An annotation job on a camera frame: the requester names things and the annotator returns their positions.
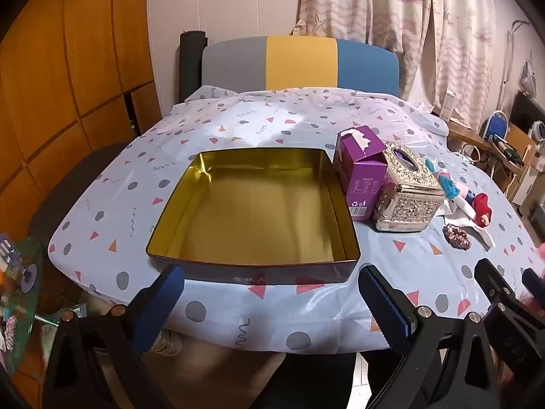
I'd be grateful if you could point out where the ornate silver tissue box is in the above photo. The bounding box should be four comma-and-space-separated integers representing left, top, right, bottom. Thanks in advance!
372, 141, 443, 233

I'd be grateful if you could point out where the wooden desk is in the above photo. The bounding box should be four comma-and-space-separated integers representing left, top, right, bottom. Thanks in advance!
443, 115, 524, 173

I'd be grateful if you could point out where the ship print curtain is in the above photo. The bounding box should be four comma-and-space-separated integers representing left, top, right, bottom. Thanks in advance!
294, 0, 499, 111

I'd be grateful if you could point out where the orange wooden wardrobe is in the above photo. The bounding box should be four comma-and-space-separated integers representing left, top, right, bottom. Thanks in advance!
0, 0, 162, 205

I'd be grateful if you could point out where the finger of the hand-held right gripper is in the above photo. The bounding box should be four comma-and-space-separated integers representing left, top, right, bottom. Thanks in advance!
521, 267, 545, 307
474, 258, 522, 314

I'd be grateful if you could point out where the brown scrunchie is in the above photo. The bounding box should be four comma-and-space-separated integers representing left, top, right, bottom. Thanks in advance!
443, 226, 472, 250

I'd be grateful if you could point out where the purple carton box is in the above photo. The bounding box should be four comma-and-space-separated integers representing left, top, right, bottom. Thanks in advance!
333, 125, 389, 222

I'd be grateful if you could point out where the round glass side table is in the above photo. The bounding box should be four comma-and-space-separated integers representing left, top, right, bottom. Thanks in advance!
0, 233, 86, 376

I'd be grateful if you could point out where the blue folding chair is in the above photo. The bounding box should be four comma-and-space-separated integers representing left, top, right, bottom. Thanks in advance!
485, 111, 510, 142

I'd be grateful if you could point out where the green black hand tool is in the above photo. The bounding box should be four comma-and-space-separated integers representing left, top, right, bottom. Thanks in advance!
491, 135, 525, 168

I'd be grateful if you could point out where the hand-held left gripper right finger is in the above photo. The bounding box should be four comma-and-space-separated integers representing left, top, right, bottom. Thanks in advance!
358, 264, 501, 409

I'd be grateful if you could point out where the patterned white tablecloth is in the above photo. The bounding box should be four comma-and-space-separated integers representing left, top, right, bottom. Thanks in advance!
48, 85, 545, 354

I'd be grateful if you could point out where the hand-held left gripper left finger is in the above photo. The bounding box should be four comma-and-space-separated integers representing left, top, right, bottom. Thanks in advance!
43, 264, 186, 409

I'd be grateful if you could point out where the small white carton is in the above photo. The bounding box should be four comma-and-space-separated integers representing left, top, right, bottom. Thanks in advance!
440, 89, 459, 122

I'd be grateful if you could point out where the gold-lined tin box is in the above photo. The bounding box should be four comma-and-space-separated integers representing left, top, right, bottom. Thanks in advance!
145, 148, 362, 285

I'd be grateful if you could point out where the grey yellow blue chair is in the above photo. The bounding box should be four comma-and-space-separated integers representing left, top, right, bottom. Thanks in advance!
201, 35, 401, 96

